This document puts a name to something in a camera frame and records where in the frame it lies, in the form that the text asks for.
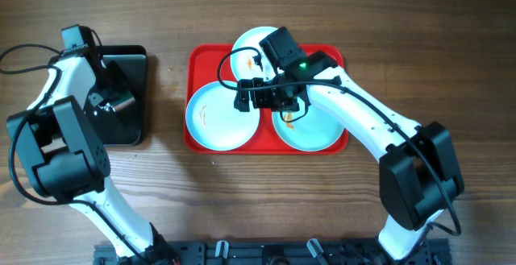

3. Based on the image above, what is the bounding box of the light blue plate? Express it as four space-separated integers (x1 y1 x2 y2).
272 97 344 152
185 81 260 151
229 27 301 84

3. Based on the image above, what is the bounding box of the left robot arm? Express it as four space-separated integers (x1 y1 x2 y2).
6 56 181 264

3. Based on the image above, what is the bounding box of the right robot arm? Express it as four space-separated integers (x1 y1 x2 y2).
235 51 464 261

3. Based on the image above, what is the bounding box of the black rectangular tray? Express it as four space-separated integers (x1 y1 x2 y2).
84 45 148 146

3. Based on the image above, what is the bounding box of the red plastic tray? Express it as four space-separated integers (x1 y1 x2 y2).
184 43 348 155

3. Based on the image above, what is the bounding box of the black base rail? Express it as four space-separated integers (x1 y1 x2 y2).
93 238 451 265

